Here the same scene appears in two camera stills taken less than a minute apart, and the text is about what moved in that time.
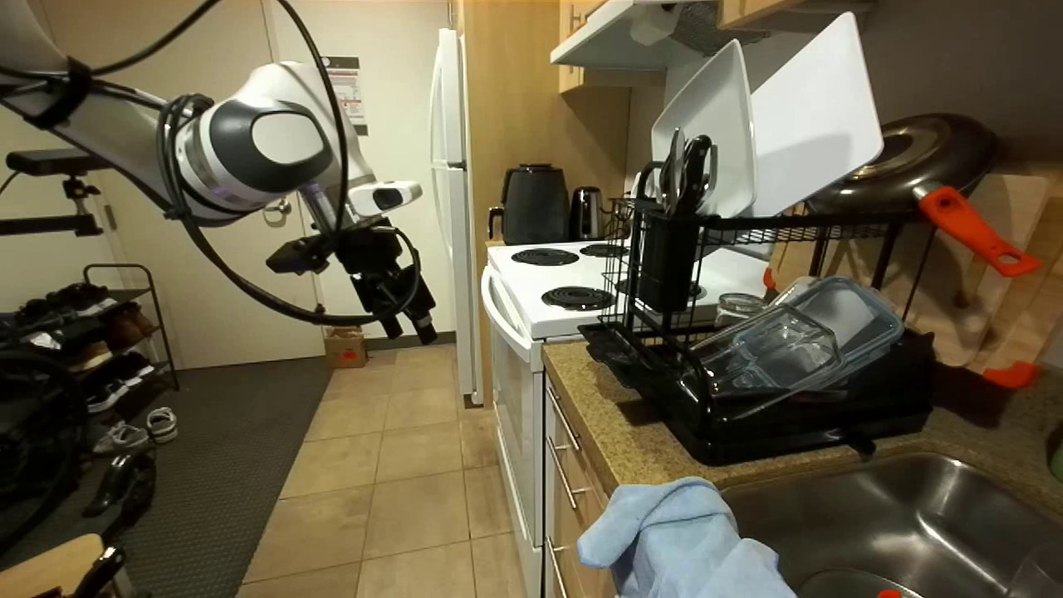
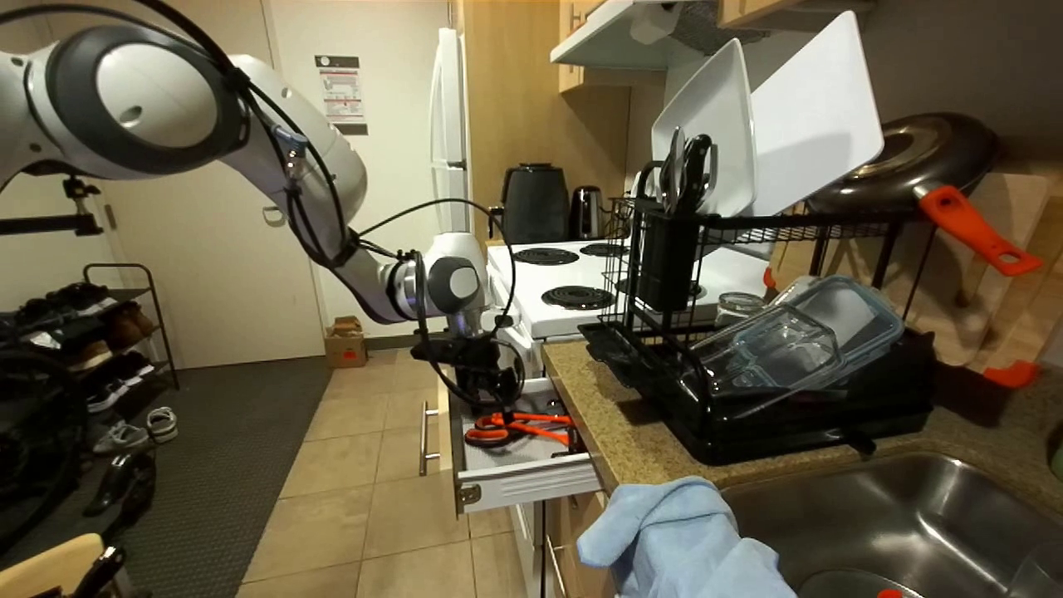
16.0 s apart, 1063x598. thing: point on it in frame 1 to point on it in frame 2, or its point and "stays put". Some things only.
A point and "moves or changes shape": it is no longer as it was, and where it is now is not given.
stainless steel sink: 909,523 stays put
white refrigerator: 449,192 stays put
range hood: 645,36 stays put
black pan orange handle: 929,165 stays put
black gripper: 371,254 to 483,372
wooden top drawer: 566,424 moves or changes shape
